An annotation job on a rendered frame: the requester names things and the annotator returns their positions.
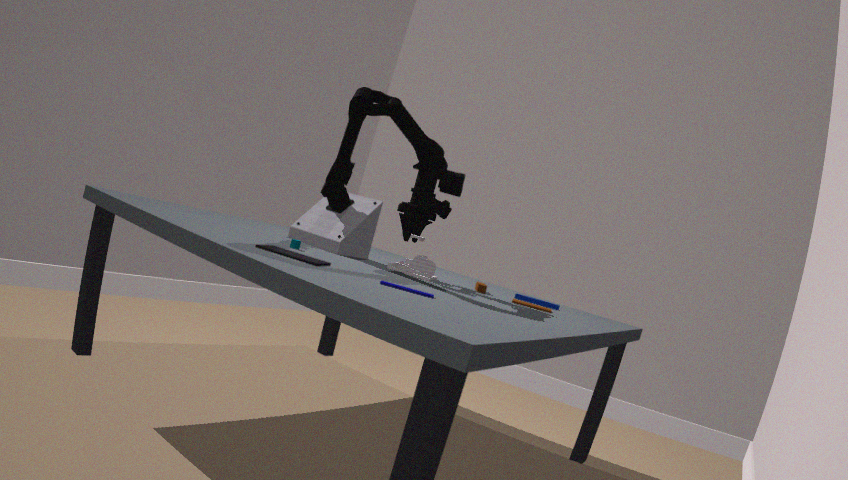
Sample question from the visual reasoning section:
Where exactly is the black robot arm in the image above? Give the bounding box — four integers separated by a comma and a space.
320, 87, 466, 219

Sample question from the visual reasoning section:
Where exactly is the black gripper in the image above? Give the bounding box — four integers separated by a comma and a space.
397, 185, 437, 241

